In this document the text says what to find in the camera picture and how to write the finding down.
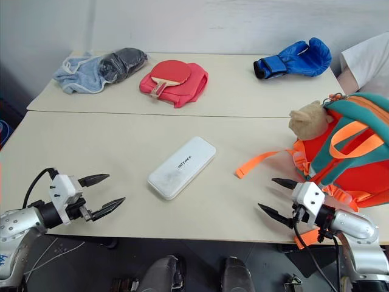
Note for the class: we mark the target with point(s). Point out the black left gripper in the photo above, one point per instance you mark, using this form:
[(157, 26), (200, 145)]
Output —
[(79, 209)]

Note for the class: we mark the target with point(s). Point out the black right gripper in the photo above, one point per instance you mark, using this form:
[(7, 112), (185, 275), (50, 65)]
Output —
[(299, 213)]

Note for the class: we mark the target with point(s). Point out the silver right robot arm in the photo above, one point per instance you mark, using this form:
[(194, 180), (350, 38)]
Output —
[(354, 240)]

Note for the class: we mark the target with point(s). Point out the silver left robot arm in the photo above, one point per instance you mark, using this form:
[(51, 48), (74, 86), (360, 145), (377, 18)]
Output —
[(18, 226)]

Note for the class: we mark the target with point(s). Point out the orange and teal backpack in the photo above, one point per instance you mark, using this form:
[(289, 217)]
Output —
[(349, 152)]

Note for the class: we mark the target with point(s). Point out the white rectangular case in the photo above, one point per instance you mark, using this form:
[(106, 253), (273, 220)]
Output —
[(181, 167)]

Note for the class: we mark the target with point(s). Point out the tan plush bear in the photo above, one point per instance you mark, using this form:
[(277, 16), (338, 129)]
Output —
[(307, 122)]

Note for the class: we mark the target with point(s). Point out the dark rounded right foot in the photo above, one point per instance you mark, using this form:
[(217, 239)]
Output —
[(237, 275)]

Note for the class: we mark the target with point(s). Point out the dark rounded foot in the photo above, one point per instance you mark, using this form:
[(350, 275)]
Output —
[(237, 275), (159, 273)]

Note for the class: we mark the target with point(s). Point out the dark rounded left foot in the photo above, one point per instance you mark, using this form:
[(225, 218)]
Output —
[(159, 273)]

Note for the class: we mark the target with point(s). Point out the light blue towel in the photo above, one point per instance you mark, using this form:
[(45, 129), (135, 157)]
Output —
[(77, 76)]

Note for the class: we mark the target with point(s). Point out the black item in plastic bag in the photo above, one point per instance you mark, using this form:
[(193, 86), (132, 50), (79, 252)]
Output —
[(120, 64)]

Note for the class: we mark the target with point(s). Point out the red fabric pouch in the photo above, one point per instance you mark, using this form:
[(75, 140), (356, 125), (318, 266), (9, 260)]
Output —
[(179, 88)]

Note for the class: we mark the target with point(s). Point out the red table tennis paddle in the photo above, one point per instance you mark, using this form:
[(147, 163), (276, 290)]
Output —
[(170, 74)]

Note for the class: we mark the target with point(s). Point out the blue boxing glove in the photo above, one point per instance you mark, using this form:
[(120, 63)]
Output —
[(296, 59)]

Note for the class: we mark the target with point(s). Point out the person in white shirt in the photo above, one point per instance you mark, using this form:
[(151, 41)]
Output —
[(363, 64)]

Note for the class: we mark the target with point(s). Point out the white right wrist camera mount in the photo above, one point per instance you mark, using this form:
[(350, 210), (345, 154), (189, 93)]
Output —
[(307, 197)]

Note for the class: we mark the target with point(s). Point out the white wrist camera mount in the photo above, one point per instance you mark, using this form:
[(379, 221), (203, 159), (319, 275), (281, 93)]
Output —
[(307, 197), (63, 190)]

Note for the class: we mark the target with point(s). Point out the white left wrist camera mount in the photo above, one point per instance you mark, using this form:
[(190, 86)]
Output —
[(63, 190)]

